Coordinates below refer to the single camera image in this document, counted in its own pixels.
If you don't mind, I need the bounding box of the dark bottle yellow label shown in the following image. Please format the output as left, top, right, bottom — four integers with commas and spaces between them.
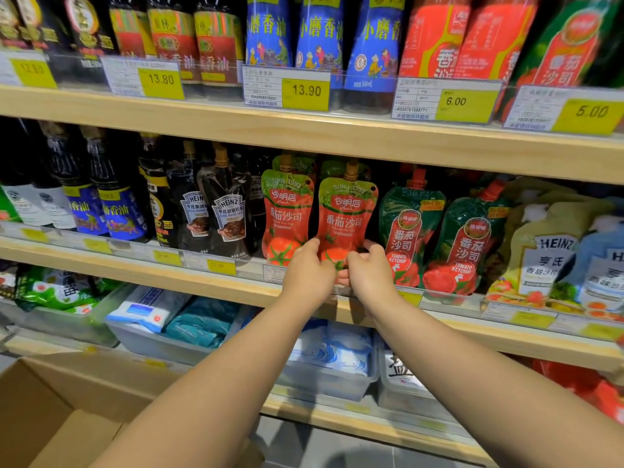
138, 133, 179, 249

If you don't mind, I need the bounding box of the teal packet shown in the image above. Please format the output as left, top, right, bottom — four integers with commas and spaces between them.
165, 296, 241, 350

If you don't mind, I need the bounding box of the wooden shelf board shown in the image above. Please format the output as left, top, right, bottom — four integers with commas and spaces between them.
0, 236, 624, 374
0, 84, 624, 187
0, 330, 494, 466

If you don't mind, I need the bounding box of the person's right hand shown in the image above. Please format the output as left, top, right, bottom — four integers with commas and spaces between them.
335, 240, 402, 315

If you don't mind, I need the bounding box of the dark sauce bottle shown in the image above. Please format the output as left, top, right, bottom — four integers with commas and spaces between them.
245, 147, 275, 255

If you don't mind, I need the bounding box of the row of small shelf labels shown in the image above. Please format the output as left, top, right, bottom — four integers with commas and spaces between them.
0, 221, 624, 344

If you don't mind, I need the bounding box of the cardboard box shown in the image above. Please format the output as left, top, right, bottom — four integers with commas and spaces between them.
0, 355, 265, 468

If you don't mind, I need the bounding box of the white label dark bottle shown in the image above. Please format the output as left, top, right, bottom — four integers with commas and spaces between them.
0, 118, 52, 228
19, 119, 77, 232

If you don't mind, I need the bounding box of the white blue packet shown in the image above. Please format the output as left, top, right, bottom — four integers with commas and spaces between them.
106, 285, 192, 334

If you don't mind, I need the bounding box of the person's left forearm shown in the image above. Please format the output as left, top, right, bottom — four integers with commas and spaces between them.
90, 290, 327, 468

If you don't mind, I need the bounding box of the person's right forearm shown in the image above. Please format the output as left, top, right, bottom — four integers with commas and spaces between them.
363, 293, 624, 468

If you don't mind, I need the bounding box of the gold label dark bottle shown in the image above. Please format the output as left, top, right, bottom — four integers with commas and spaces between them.
15, 0, 75, 55
0, 0, 31, 50
63, 0, 119, 84

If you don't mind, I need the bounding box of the person's left hand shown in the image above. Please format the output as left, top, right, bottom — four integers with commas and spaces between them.
280, 238, 338, 312

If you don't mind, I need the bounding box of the clear plastic bin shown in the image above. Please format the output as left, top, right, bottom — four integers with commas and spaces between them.
104, 286, 247, 367
277, 318, 382, 403
374, 335, 460, 425
0, 281, 133, 347

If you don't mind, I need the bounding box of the yellow-green salad dressing pouch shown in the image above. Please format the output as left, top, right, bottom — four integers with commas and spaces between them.
487, 190, 616, 308

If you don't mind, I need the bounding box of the large green ketchup pouch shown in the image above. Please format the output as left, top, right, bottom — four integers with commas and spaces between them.
499, 0, 624, 123

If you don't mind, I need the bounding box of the blue label sesame oil bottle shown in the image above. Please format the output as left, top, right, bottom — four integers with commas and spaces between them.
41, 121, 109, 237
80, 125, 150, 244

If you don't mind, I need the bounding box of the white bag black print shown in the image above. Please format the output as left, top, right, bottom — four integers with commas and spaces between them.
382, 348, 431, 393

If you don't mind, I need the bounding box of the large red sauce pouch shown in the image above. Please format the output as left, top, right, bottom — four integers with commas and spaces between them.
453, 0, 540, 84
398, 0, 473, 79

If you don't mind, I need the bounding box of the green snack packet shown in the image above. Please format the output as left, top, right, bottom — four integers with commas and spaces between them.
15, 265, 124, 313

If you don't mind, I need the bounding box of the red label oil bottle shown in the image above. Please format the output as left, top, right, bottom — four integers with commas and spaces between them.
146, 0, 202, 86
108, 0, 158, 60
194, 0, 245, 89

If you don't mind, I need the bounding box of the yellow white price tag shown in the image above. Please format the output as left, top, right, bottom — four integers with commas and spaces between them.
0, 49, 58, 89
100, 55, 186, 101
391, 77, 504, 125
503, 84, 624, 138
242, 65, 332, 113

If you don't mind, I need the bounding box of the large blue label oil bottle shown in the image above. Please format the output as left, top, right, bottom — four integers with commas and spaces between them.
295, 0, 345, 91
343, 0, 406, 111
245, 0, 294, 69

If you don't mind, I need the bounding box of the black pepper sauce pouch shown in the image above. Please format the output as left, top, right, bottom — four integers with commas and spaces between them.
167, 140, 211, 254
201, 142, 253, 261

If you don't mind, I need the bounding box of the white blue salt bag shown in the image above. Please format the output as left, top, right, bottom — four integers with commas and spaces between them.
287, 318, 374, 377

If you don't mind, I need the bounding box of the blue salad dressing pouch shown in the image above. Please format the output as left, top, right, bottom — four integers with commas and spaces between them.
547, 213, 624, 323

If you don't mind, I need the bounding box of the red packet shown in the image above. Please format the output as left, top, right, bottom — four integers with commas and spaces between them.
530, 357, 624, 425

